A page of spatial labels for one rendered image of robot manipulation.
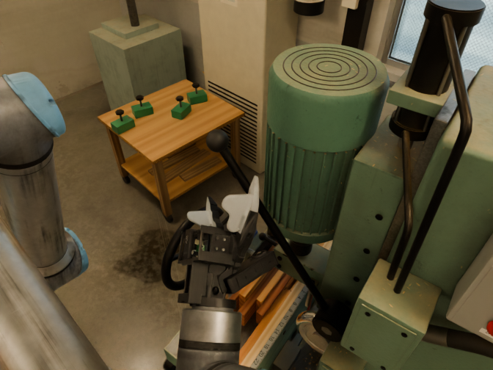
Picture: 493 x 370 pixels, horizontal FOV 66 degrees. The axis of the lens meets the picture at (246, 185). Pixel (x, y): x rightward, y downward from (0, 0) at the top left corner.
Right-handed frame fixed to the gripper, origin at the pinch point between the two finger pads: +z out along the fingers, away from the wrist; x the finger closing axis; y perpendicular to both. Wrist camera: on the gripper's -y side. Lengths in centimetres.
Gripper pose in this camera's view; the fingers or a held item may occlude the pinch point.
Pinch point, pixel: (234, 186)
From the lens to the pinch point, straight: 65.2
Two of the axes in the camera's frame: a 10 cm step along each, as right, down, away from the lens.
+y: -8.2, -2.4, -5.2
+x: -5.7, 2.4, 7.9
